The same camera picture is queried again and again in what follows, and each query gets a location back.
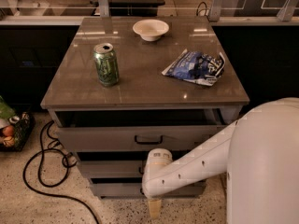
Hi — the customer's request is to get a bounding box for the green soda can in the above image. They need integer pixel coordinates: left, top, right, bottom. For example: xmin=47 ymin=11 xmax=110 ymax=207
xmin=93 ymin=43 xmax=119 ymax=87

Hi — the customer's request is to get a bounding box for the black wire basket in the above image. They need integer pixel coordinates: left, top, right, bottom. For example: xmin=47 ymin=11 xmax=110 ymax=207
xmin=0 ymin=112 xmax=35 ymax=151

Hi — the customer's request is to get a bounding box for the green bag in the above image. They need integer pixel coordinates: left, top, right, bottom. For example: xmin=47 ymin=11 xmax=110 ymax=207
xmin=0 ymin=96 xmax=15 ymax=119

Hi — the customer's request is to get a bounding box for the grey drawer cabinet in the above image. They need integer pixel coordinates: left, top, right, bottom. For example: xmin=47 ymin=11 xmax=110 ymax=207
xmin=40 ymin=16 xmax=250 ymax=201

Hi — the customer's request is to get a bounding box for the grey bottom drawer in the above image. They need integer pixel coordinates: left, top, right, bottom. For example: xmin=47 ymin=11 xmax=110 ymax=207
xmin=89 ymin=177 xmax=206 ymax=199

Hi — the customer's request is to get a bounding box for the white bowl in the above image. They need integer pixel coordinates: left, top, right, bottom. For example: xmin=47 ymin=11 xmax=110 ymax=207
xmin=133 ymin=19 xmax=169 ymax=42

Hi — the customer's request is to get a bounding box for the blue chip bag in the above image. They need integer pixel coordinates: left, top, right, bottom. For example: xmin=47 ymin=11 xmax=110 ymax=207
xmin=162 ymin=49 xmax=226 ymax=87

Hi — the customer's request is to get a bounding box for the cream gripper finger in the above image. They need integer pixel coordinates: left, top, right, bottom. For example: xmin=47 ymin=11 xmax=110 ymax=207
xmin=148 ymin=199 xmax=162 ymax=219

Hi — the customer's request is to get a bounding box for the black cable behind cabinet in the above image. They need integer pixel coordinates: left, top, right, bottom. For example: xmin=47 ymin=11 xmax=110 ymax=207
xmin=195 ymin=1 xmax=209 ymax=17

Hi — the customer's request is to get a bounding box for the grey drawer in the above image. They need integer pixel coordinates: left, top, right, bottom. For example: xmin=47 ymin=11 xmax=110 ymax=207
xmin=55 ymin=108 xmax=236 ymax=153
xmin=89 ymin=177 xmax=206 ymax=199
xmin=77 ymin=151 xmax=149 ymax=179

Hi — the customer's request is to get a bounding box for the grey top drawer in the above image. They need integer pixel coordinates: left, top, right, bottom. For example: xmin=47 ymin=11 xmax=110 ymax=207
xmin=55 ymin=108 xmax=236 ymax=153

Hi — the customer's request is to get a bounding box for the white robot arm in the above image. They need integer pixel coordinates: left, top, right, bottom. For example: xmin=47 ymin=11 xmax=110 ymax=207
xmin=142 ymin=98 xmax=299 ymax=224

